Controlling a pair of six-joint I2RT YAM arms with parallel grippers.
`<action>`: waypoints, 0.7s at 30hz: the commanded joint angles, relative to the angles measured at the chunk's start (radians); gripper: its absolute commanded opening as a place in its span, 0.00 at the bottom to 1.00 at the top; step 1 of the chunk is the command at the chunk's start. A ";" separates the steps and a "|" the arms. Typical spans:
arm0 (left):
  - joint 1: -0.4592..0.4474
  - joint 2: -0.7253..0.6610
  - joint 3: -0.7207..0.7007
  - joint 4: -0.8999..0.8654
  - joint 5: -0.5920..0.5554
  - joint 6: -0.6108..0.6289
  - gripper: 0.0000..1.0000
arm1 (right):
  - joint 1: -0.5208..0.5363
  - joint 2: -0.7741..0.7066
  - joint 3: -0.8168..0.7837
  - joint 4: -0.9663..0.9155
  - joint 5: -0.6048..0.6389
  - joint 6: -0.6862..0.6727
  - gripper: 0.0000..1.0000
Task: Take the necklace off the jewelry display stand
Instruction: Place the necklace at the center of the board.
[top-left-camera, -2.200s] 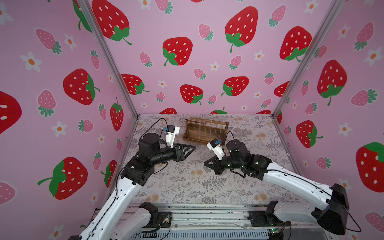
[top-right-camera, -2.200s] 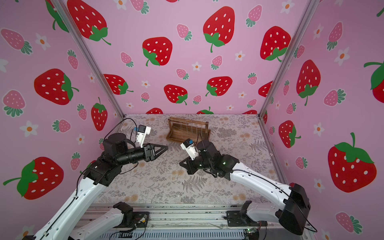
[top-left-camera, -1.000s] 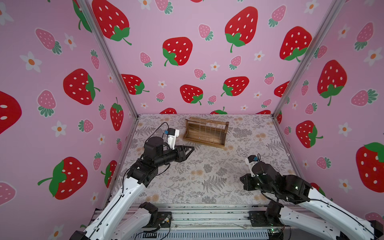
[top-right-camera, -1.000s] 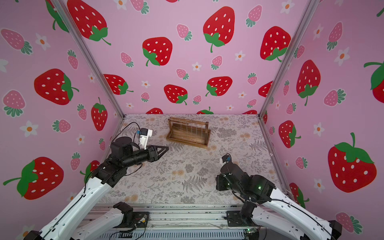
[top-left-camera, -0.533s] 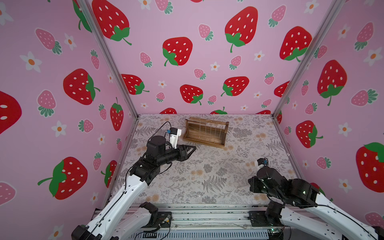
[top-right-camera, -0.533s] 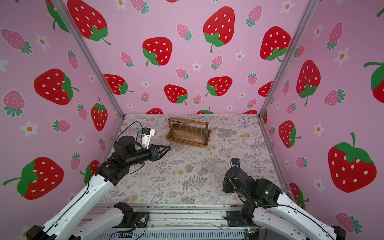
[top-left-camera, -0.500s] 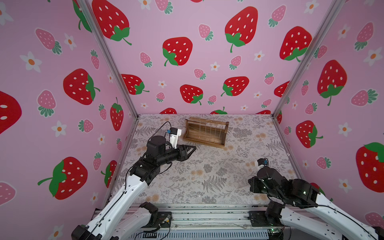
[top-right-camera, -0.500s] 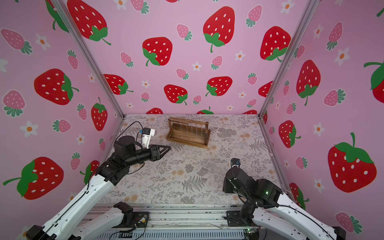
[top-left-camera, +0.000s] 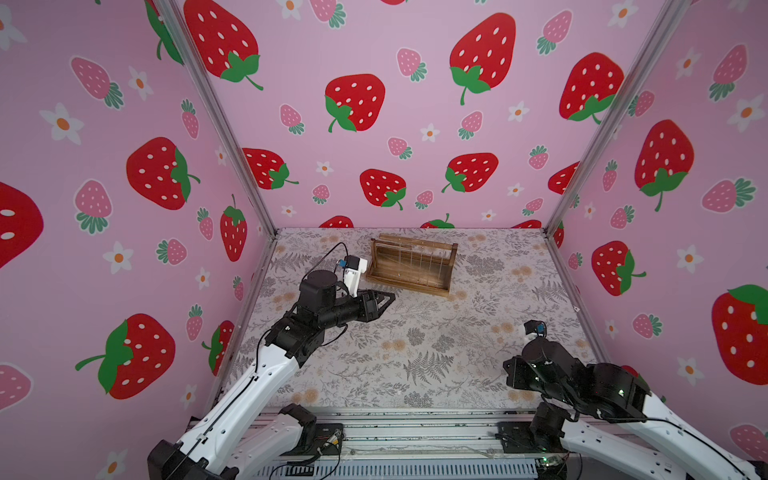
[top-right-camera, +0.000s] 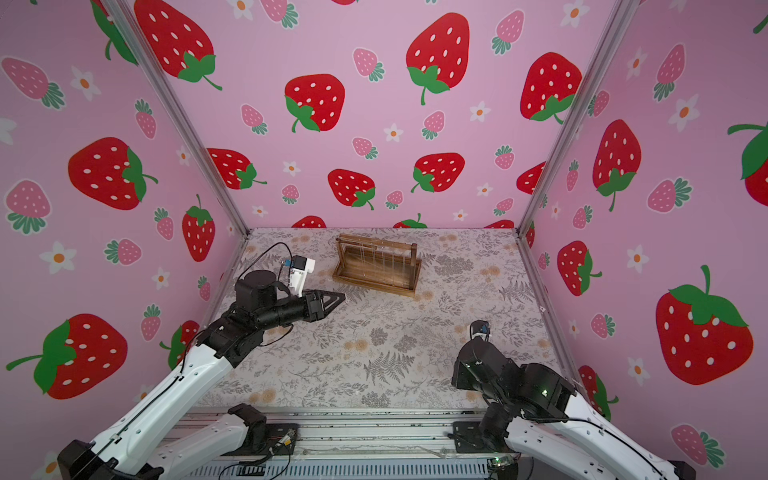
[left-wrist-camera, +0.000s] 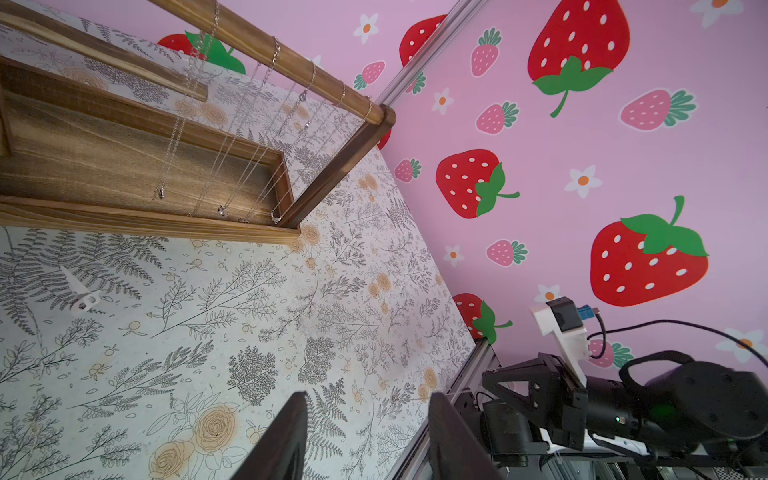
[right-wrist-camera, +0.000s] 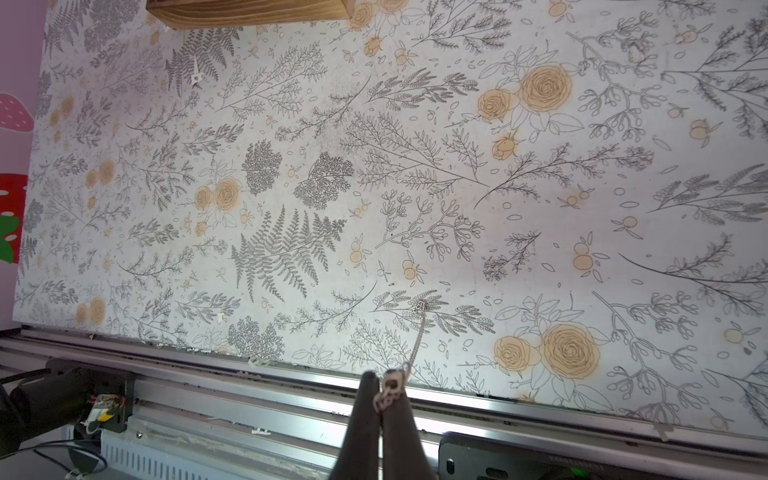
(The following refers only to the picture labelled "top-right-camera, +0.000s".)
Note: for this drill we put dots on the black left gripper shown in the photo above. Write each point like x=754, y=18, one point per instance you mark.
x=312, y=307

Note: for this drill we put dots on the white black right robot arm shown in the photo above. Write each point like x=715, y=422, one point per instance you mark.
x=534, y=411

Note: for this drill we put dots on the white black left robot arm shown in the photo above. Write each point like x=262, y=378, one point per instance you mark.
x=131, y=448

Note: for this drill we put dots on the wooden jewelry display stand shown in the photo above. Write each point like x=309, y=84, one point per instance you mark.
x=377, y=264

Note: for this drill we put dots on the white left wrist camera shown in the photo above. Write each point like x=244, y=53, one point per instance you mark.
x=299, y=269

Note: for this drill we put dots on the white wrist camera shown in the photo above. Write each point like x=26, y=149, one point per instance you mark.
x=299, y=269
x=480, y=329

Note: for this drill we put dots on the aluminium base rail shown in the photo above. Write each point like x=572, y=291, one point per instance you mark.
x=423, y=443

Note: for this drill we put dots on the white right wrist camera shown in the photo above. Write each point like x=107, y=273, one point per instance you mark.
x=480, y=329

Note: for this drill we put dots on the aluminium corner post left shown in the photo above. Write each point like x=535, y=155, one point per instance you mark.
x=127, y=25

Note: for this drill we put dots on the aluminium corner post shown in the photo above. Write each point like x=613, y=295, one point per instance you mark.
x=127, y=25
x=606, y=49

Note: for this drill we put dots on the aluminium corner post right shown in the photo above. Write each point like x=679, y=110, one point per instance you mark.
x=606, y=49

